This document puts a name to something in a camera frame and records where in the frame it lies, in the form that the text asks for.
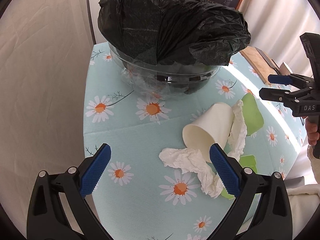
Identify daisy print tablecloth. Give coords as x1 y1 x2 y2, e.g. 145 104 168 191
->
81 41 313 240

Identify wooden cutting board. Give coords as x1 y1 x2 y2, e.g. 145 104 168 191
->
239 46 279 85

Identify small white tissue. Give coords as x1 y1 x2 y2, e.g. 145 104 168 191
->
226 99 248 158

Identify person's right forearm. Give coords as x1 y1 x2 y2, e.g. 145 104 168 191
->
306 144 320 189

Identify beige curtain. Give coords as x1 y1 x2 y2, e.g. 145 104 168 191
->
0 0 97 230

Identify green plastic lid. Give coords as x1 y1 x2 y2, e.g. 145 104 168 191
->
221 154 257 200

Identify person's right hand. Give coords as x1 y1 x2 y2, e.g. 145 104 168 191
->
304 117 320 147

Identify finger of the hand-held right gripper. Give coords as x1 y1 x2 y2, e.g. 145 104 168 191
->
259 87 304 107
268 72 314 87

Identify large white tissue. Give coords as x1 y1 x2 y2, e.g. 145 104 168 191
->
159 147 227 199

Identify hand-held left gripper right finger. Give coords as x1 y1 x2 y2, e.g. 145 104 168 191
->
209 143 293 240

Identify black trash bag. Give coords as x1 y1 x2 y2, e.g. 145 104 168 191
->
97 0 251 67

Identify white paper cup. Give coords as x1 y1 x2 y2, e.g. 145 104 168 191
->
182 102 235 164

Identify steel cleaver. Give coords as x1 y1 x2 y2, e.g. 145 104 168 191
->
255 47 280 71

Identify clear glass bowl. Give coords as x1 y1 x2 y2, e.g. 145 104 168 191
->
108 41 222 98

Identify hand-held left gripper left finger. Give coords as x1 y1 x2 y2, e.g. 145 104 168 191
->
27 143 112 240

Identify person's white trousers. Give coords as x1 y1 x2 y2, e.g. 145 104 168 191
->
285 177 320 200

